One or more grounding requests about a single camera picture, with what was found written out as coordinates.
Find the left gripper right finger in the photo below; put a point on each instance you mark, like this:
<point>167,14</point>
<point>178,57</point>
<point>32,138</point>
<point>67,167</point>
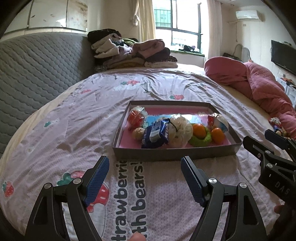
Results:
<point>233,206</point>

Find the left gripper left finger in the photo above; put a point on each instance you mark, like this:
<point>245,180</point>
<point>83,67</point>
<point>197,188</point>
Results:
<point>47,221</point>

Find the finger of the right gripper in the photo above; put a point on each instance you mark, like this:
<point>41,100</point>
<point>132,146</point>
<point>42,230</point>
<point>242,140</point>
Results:
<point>283,143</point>
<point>265,155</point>

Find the orange tangerine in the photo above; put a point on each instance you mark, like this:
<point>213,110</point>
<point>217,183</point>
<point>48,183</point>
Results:
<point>218,136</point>
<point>199,131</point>

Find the white blue snack ball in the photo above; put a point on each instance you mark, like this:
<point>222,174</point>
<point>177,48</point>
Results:
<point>216,120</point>

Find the beige mesh drawstring pouch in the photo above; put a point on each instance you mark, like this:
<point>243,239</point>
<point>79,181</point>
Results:
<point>180,131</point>

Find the blue biscuit packet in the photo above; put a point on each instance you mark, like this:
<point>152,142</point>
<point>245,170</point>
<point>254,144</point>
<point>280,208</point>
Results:
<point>156,135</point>

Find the brown walnut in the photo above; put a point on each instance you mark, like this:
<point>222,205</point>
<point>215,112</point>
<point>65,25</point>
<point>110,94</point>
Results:
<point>138,133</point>

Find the red snack ball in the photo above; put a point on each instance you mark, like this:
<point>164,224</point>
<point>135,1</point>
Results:
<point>137,117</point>

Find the person's hand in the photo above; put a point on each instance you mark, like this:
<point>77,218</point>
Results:
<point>281,209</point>

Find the small colourful toy figures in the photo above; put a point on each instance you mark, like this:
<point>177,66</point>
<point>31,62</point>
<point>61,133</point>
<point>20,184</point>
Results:
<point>277,127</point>

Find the white storage cabinet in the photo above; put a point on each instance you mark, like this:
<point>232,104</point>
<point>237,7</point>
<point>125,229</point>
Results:
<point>289,87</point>

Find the pink quilted blanket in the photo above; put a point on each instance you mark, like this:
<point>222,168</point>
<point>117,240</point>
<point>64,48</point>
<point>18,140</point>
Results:
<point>258,84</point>

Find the shallow grey cardboard box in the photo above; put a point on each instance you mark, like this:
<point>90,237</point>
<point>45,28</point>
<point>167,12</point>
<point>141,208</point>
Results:
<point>172,154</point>

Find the clothes on window sill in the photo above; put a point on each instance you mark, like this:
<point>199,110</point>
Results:
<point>191,49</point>

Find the white air conditioner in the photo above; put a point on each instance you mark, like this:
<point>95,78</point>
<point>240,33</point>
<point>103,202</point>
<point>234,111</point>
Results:
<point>248,15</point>

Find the white right curtain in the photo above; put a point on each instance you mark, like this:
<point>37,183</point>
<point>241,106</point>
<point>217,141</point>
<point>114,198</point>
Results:
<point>215,28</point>

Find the dark framed window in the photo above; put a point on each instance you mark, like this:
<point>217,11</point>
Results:
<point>179,22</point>

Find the grey quilted headboard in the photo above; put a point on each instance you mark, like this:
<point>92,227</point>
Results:
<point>35,69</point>

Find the beige left curtain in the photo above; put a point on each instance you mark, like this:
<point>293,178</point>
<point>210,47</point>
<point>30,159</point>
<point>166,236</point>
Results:
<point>143,17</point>

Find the pile of folded clothes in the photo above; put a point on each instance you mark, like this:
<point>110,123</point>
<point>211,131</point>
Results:
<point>112,51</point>

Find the black wall television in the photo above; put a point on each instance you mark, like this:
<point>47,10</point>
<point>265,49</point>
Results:
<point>283,55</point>

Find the blossom tree wall mural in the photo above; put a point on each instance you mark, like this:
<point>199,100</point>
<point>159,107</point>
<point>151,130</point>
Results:
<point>70,14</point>

